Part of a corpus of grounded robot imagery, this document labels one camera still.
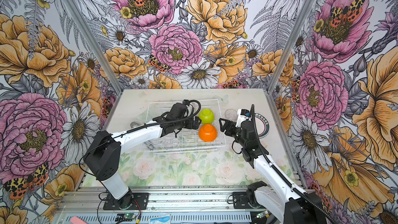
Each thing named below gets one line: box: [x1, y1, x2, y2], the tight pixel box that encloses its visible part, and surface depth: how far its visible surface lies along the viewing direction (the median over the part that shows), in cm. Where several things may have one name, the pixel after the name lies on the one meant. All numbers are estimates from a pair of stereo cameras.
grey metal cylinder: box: [130, 121, 140, 129], surface depth 100 cm
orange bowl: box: [198, 123, 218, 143], surface depth 94 cm
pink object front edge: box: [70, 216, 88, 224], surface depth 71 cm
